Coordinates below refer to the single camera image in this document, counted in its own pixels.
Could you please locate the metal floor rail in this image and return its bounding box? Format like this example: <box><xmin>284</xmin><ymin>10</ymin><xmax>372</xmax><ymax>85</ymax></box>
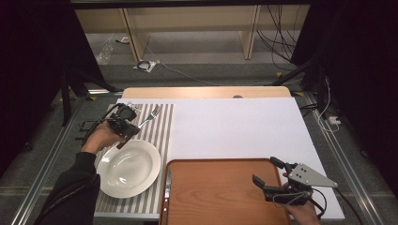
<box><xmin>303</xmin><ymin>91</ymin><xmax>387</xmax><ymax>225</ymax></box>
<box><xmin>10</xmin><ymin>89</ymin><xmax>120</xmax><ymax>225</ymax></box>

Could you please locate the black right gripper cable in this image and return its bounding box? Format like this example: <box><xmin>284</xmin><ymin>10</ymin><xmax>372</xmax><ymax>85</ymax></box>
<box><xmin>309</xmin><ymin>187</ymin><xmax>364</xmax><ymax>225</ymax></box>

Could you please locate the white adapter cable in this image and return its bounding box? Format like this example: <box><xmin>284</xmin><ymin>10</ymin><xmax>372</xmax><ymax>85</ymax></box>
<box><xmin>316</xmin><ymin>76</ymin><xmax>341</xmax><ymax>133</ymax></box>

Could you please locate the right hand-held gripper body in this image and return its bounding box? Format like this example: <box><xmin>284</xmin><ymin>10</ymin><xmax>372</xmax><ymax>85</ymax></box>
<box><xmin>263</xmin><ymin>162</ymin><xmax>340</xmax><ymax>207</ymax></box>

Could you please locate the bundle of black cables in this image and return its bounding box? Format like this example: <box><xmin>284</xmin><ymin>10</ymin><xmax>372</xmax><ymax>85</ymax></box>
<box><xmin>255</xmin><ymin>4</ymin><xmax>302</xmax><ymax>71</ymax></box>

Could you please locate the plastic bag with black cable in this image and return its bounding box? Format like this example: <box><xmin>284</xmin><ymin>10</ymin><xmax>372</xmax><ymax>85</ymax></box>
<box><xmin>132</xmin><ymin>59</ymin><xmax>161</xmax><ymax>74</ymax></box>

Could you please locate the black metal stand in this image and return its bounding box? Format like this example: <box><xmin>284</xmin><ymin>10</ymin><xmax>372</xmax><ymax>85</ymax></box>
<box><xmin>271</xmin><ymin>55</ymin><xmax>330</xmax><ymax>111</ymax></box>

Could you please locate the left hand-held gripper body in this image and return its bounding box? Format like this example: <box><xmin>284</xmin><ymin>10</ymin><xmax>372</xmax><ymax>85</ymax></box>
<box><xmin>107</xmin><ymin>102</ymin><xmax>139</xmax><ymax>132</ymax></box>

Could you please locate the black tripod stand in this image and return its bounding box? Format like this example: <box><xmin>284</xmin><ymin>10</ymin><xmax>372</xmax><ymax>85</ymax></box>
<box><xmin>60</xmin><ymin>67</ymin><xmax>124</xmax><ymax>127</ymax></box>

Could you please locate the striped grey placemat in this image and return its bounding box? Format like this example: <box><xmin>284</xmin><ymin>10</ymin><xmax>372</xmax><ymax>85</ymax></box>
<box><xmin>93</xmin><ymin>103</ymin><xmax>175</xmax><ymax>217</ymax></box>

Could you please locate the white round plate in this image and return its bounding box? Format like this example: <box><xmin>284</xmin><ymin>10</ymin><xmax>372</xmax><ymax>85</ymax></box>
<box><xmin>96</xmin><ymin>139</ymin><xmax>162</xmax><ymax>200</ymax></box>

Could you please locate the grey looped gripper cable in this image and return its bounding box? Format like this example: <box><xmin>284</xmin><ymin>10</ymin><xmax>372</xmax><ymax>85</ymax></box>
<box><xmin>270</xmin><ymin>190</ymin><xmax>314</xmax><ymax>207</ymax></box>

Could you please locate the brown wooden tray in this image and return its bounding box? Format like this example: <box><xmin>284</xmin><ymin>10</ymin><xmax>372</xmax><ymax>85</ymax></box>
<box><xmin>159</xmin><ymin>157</ymin><xmax>292</xmax><ymax>225</ymax></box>

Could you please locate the clear crumpled plastic bag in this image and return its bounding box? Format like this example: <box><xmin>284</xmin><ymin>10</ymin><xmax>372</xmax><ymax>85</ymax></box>
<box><xmin>95</xmin><ymin>42</ymin><xmax>114</xmax><ymax>66</ymax></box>

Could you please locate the light wooden table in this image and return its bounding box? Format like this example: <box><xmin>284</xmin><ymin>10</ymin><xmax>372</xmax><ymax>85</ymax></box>
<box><xmin>121</xmin><ymin>86</ymin><xmax>293</xmax><ymax>99</ymax></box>

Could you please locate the light wooden shelf unit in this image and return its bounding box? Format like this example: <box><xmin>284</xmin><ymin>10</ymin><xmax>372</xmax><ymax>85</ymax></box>
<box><xmin>74</xmin><ymin>4</ymin><xmax>312</xmax><ymax>63</ymax></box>

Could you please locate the person's left hand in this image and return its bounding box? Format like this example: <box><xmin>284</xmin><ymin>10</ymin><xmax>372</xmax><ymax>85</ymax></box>
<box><xmin>81</xmin><ymin>120</ymin><xmax>127</xmax><ymax>155</ymax></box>

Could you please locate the fork with brown handle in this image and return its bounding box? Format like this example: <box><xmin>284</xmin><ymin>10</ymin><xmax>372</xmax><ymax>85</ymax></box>
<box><xmin>115</xmin><ymin>104</ymin><xmax>162</xmax><ymax>150</ymax></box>

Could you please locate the white flat board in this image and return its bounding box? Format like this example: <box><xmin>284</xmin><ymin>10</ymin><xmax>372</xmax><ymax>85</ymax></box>
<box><xmin>93</xmin><ymin>97</ymin><xmax>345</xmax><ymax>221</ymax></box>

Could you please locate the person's right hand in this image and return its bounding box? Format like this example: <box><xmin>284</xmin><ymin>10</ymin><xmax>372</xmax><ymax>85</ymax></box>
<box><xmin>283</xmin><ymin>200</ymin><xmax>321</xmax><ymax>225</ymax></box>

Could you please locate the knife with brown handle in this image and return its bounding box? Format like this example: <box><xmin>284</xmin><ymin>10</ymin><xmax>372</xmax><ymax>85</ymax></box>
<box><xmin>161</xmin><ymin>168</ymin><xmax>173</xmax><ymax>225</ymax></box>

